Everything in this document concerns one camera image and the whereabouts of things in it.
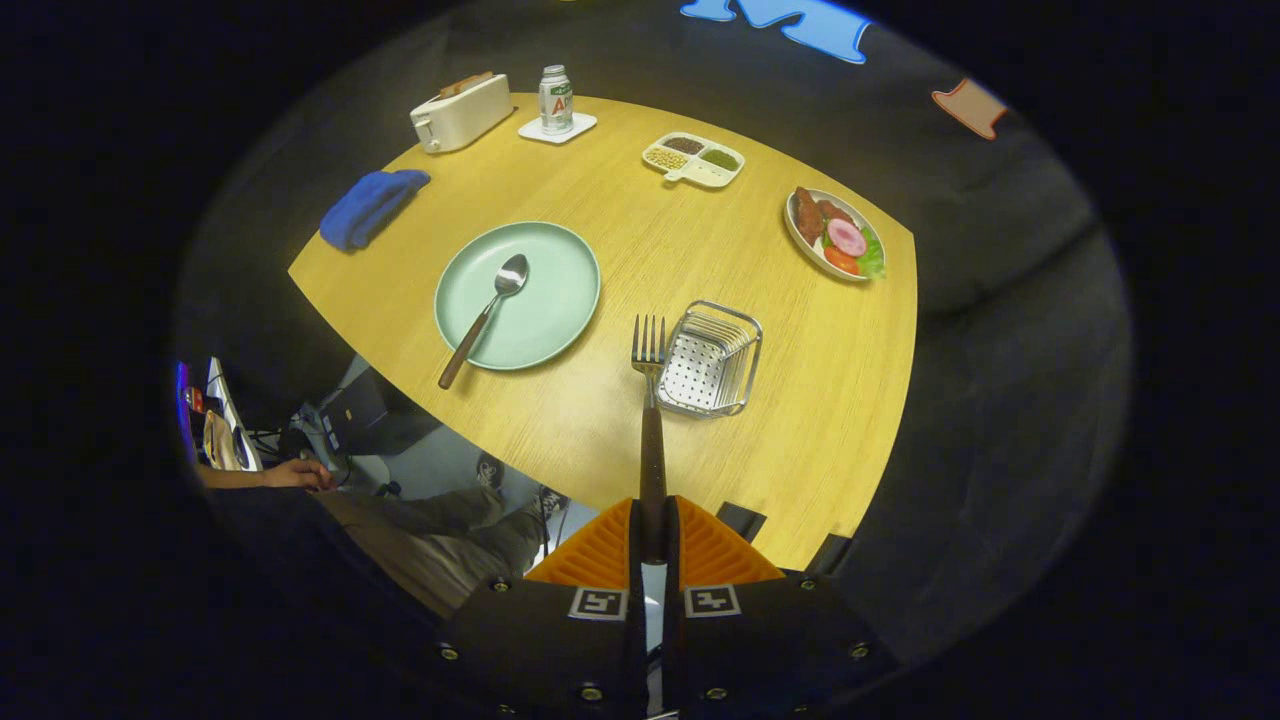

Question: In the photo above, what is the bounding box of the white square coaster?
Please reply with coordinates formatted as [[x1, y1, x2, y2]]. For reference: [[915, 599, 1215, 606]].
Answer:
[[517, 111, 599, 145]]

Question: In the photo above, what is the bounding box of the white food plate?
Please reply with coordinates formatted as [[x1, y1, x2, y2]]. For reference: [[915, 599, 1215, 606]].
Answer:
[[783, 187, 887, 282]]

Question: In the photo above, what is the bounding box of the white divided bean dish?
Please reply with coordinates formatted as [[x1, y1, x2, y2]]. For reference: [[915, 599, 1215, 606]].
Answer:
[[641, 132, 746, 190]]

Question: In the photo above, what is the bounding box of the blue folded cloth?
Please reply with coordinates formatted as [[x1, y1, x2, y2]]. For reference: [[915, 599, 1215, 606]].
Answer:
[[319, 169, 432, 252]]

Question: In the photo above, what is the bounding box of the dark equipment case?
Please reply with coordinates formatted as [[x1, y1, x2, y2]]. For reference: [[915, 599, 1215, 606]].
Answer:
[[318, 368, 441, 456]]

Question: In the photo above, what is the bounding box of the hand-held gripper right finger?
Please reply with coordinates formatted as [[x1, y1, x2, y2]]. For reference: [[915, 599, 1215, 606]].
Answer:
[[665, 495, 901, 720]]

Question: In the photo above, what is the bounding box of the metal wire basket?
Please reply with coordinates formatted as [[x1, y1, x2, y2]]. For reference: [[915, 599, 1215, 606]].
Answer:
[[655, 300, 764, 419]]

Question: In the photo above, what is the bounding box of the wooden handled fork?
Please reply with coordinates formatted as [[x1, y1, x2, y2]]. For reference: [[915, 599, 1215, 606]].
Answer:
[[630, 314, 669, 566]]

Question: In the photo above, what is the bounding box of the open laptop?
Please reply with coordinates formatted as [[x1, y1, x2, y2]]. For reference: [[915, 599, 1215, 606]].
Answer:
[[176, 356, 264, 472]]

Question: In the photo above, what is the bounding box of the pale green plate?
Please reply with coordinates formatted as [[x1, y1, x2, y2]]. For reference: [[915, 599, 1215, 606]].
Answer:
[[434, 221, 602, 372]]

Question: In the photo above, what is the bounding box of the wooden handled spoon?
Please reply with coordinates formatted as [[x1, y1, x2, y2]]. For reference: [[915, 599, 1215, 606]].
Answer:
[[437, 253, 530, 391]]

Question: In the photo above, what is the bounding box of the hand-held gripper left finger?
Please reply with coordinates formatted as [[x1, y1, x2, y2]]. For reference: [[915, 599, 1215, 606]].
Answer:
[[435, 497, 646, 720]]

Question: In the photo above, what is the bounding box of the small white drink bottle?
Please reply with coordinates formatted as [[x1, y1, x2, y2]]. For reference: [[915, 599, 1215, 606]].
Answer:
[[538, 65, 575, 135]]

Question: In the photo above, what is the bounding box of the white toaster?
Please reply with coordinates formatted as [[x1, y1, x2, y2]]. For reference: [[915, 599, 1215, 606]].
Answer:
[[409, 73, 516, 154]]

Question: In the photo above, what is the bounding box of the large brown meat piece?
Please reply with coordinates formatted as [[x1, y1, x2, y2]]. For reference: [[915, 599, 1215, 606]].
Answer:
[[794, 187, 827, 247]]

